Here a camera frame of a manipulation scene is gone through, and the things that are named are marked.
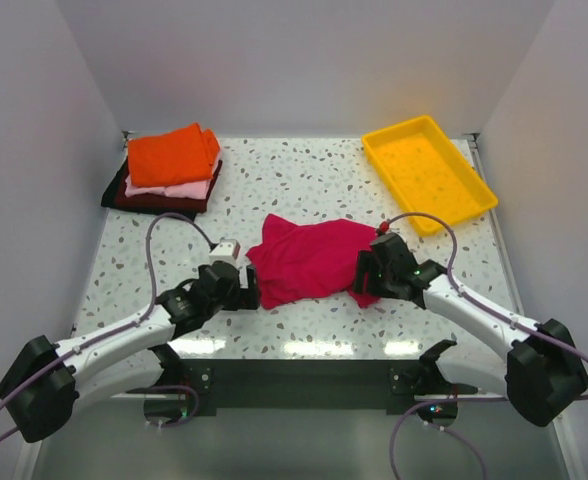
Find purple cable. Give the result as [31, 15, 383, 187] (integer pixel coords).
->
[378, 212, 588, 480]
[0, 212, 225, 451]

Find black folded t shirt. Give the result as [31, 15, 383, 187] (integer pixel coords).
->
[100, 162, 198, 220]

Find magenta t shirt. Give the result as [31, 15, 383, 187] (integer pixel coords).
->
[247, 214, 378, 310]

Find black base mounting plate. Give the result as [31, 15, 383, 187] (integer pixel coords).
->
[143, 357, 475, 419]

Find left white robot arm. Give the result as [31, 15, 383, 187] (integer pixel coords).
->
[0, 261, 260, 443]

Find yellow plastic tray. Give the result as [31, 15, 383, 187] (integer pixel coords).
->
[361, 115, 498, 227]

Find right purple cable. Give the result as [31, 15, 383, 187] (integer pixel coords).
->
[378, 212, 588, 480]

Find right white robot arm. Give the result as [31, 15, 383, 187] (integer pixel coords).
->
[353, 233, 588, 427]

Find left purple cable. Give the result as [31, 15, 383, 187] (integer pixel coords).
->
[0, 212, 225, 451]

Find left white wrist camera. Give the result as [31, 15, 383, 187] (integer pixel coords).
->
[209, 239, 240, 266]

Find pink folded t shirt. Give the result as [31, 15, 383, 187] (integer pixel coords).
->
[125, 175, 214, 200]

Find maroon folded t shirt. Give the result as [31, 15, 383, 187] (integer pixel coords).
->
[113, 163, 223, 215]

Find orange folded t shirt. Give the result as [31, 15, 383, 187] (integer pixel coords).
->
[127, 123, 220, 188]

